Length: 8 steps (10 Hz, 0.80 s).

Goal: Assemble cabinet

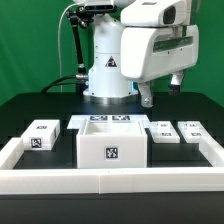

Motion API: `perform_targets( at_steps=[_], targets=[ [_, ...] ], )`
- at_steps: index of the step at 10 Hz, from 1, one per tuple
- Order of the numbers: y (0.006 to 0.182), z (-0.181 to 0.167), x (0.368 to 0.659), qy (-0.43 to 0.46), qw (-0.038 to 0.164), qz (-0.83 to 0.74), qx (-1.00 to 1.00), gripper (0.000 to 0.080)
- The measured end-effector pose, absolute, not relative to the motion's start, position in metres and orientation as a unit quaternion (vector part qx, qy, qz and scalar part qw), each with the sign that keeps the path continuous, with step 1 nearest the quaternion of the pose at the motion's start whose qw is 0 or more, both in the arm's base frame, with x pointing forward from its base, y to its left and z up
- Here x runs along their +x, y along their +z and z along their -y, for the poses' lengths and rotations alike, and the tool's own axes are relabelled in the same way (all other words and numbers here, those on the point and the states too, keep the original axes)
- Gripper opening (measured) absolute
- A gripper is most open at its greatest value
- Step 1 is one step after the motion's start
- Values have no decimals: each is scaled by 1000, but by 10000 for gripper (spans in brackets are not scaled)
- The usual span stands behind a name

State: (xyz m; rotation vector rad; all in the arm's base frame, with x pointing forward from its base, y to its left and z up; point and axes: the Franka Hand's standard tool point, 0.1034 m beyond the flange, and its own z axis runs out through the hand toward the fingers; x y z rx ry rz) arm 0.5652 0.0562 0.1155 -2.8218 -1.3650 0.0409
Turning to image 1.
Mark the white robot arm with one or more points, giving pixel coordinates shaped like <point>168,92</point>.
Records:
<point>107,85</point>

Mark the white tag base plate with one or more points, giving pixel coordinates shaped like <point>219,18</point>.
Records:
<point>76,121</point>

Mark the white cabinet body box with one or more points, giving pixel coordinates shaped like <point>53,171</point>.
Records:
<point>111,145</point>

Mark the white cabinet top block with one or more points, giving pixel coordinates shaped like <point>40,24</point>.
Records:
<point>41,135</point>

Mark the white U-shaped fence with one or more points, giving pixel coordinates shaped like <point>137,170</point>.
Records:
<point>101,181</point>

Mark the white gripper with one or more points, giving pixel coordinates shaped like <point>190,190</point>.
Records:
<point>150,53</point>

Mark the white door panel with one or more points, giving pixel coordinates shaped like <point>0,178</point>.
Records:
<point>163,132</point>
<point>192,131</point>

